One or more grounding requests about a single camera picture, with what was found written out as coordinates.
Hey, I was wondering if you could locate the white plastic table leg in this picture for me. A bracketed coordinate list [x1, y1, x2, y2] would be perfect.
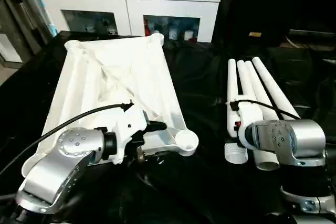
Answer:
[244, 61, 295, 125]
[236, 60, 281, 171]
[225, 59, 249, 165]
[251, 56, 301, 121]

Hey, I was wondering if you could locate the grey metal stand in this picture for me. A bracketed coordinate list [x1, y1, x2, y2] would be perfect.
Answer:
[0, 0, 53, 68]

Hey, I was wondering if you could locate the black bench with silver rail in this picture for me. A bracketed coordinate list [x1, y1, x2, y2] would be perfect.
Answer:
[285, 27, 336, 52]

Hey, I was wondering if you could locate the white plastic table top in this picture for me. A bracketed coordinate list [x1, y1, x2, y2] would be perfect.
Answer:
[21, 33, 200, 178]

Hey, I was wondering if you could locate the black plastic mat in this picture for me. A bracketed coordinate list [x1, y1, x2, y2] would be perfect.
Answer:
[0, 30, 336, 224]

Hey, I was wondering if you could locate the light blue plastic film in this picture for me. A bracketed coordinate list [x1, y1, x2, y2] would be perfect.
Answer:
[30, 0, 57, 37]

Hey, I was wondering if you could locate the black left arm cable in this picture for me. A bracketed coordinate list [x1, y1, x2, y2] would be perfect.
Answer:
[0, 101, 133, 176]

